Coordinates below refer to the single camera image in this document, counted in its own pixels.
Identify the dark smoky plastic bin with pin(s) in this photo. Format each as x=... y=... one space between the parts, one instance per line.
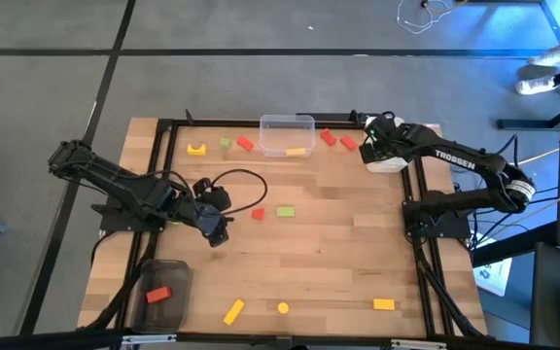
x=173 y=272

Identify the black aluminium table frame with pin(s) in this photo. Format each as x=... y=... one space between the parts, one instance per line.
x=202 y=122

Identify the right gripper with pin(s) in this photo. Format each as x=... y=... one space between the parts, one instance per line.
x=382 y=138

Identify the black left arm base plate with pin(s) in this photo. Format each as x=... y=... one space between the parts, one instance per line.
x=115 y=221

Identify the yellow arch block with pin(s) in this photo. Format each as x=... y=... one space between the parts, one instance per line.
x=196 y=152

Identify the green rectangular block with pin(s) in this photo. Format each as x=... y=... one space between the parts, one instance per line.
x=285 y=211

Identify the clear plastic bin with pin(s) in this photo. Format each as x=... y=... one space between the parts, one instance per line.
x=280 y=131

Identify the black metal beam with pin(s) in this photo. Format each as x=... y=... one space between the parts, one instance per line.
x=513 y=245

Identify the red triangular block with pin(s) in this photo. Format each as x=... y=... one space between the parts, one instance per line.
x=258 y=215

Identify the black desk frame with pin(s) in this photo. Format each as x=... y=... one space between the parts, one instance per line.
x=528 y=124

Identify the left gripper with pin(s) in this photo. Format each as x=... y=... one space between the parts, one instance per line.
x=209 y=216

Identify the red rectangular block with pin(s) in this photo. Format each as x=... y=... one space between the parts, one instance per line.
x=245 y=143
x=348 y=143
x=158 y=294
x=328 y=137

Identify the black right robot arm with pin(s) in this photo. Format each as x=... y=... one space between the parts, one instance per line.
x=455 y=160

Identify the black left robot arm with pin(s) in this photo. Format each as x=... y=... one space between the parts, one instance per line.
x=115 y=177

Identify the white plastic bin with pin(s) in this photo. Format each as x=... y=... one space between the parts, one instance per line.
x=387 y=166

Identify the yellow cylinder block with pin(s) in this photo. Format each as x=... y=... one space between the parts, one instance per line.
x=283 y=307

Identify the black camera rig crossbar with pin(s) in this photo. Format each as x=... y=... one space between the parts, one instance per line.
x=42 y=340

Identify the white paper sheet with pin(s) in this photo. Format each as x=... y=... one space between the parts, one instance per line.
x=496 y=277

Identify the green cube block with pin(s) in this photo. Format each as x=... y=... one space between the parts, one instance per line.
x=225 y=143

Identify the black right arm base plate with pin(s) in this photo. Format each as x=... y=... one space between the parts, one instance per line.
x=455 y=226

